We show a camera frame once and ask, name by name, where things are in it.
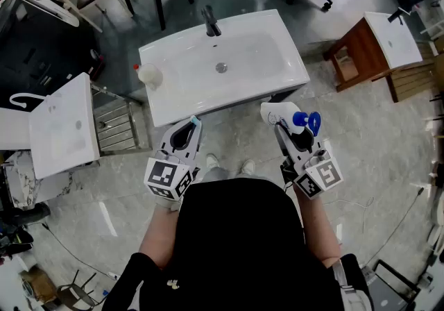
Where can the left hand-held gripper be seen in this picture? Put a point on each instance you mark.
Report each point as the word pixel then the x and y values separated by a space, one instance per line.
pixel 163 174

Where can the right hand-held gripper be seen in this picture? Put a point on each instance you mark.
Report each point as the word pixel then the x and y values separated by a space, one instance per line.
pixel 326 174

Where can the white spray bottle blue trigger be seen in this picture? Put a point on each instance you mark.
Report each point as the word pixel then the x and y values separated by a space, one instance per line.
pixel 277 113

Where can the white cup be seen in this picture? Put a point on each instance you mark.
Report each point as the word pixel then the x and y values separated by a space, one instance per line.
pixel 151 75

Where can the person's right forearm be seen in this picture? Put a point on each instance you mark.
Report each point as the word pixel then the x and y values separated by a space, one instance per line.
pixel 319 226

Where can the person's left forearm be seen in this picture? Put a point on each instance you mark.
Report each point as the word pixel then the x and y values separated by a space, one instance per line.
pixel 161 233

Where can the person's left hand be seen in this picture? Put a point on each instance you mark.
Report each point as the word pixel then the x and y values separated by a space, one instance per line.
pixel 167 202

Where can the person's left white shoe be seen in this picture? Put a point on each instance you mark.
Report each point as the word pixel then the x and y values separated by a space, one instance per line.
pixel 212 160

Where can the person's white shoe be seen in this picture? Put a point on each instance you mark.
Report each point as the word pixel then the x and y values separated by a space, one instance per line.
pixel 212 160
pixel 248 166

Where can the person's right white shoe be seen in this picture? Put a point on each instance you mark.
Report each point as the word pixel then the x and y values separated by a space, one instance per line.
pixel 248 166

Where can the metal slatted rack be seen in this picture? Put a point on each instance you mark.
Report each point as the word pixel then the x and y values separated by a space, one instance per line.
pixel 114 129

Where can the chrome sink drain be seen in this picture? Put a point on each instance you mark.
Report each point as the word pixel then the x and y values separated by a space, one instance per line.
pixel 221 67

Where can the red-capped white bottle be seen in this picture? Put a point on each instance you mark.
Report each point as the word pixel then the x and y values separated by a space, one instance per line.
pixel 136 67

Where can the large white sink basin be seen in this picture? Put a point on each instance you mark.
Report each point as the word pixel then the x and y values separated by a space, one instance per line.
pixel 249 56

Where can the brown wooden cabinet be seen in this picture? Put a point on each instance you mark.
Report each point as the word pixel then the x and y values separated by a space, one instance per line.
pixel 360 52

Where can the black sink faucet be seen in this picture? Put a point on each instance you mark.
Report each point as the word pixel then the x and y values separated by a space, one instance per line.
pixel 209 23

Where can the white sink basin without faucet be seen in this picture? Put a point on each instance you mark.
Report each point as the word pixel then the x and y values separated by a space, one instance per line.
pixel 62 136

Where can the person's black shirt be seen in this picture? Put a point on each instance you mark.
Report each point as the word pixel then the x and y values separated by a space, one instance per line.
pixel 239 250

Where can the wooden slat crate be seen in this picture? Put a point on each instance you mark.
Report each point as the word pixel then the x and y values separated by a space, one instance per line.
pixel 412 82

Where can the white sink on wooden cabinet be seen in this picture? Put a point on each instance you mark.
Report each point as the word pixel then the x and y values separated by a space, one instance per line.
pixel 395 40

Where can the marble pattern cabinet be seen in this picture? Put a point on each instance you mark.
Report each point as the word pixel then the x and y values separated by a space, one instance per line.
pixel 24 181

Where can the large black machine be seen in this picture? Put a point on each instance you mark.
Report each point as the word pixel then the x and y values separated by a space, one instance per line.
pixel 41 56

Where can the white vanity unit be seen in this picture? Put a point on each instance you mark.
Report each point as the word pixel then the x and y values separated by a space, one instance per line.
pixel 14 129

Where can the white oval board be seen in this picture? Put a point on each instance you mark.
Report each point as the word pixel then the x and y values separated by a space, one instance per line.
pixel 52 7

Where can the black metal stool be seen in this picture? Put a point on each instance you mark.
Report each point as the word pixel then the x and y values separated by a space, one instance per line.
pixel 78 294

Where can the brown cardboard box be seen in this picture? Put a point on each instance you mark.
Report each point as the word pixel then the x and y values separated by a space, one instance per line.
pixel 40 285

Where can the black frame stand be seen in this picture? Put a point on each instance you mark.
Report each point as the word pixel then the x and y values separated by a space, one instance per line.
pixel 392 288

